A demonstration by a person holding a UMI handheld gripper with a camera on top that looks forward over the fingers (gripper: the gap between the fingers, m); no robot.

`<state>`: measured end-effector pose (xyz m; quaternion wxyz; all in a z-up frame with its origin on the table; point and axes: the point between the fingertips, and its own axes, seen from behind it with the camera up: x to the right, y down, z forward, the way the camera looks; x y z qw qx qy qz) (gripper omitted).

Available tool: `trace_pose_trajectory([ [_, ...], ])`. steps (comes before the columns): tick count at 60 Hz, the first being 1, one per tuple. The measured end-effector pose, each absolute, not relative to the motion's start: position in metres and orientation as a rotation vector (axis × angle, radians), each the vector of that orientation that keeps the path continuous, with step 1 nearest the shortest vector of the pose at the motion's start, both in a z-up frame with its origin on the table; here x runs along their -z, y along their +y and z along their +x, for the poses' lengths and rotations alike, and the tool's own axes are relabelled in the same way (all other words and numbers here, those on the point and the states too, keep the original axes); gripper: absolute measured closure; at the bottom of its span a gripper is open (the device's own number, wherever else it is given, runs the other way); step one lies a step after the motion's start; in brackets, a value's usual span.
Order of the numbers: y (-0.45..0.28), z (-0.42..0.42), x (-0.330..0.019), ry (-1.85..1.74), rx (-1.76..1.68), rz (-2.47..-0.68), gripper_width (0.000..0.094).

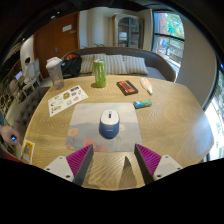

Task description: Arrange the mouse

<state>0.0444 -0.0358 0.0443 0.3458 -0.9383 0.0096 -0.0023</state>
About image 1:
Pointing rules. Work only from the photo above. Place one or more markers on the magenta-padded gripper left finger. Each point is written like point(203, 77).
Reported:
point(71, 163)

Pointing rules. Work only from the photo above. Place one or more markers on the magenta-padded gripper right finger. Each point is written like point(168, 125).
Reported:
point(156, 163)

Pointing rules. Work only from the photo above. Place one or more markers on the white and blue computer mouse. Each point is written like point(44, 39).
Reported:
point(109, 125)

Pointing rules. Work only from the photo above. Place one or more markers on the pale blue printed mouse pad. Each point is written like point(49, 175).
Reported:
point(86, 126)

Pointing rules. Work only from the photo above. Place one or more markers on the yellow card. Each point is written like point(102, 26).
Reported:
point(28, 151)

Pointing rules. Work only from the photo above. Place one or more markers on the green and blue small pack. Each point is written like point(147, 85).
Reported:
point(142, 103)

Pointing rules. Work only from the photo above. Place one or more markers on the white sticker sheet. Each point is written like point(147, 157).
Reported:
point(66, 99)

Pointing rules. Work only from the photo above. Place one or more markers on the person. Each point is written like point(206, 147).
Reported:
point(8, 135)

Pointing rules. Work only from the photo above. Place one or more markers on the grey tufted chair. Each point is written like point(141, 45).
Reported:
point(28, 108)

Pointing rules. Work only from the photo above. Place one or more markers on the large side window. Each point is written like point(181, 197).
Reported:
point(216, 123)

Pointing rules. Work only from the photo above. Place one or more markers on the white and orange tube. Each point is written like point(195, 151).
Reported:
point(146, 85)

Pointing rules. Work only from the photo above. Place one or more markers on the black and red flat box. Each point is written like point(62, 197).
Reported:
point(127, 87)

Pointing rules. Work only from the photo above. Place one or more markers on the clear shaker bottle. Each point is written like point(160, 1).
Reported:
point(55, 75)

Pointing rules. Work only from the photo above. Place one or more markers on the green drink can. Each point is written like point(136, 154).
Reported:
point(100, 74)

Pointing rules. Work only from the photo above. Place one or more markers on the black bag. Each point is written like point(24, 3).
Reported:
point(71, 66)

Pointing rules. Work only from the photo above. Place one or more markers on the grey curved sofa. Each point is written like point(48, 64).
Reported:
point(156, 65)

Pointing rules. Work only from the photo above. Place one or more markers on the group of white chairs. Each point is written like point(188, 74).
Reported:
point(28, 75)

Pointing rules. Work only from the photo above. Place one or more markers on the striped cushion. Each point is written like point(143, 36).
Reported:
point(115, 65)
point(137, 65)
point(87, 64)

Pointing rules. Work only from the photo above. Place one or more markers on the brown wooden door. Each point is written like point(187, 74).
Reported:
point(55, 43)

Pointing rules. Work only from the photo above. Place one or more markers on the black-framed window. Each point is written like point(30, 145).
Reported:
point(170, 36)

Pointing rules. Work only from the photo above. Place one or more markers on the glass-door wooden cabinet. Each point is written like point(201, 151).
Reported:
point(128, 30)

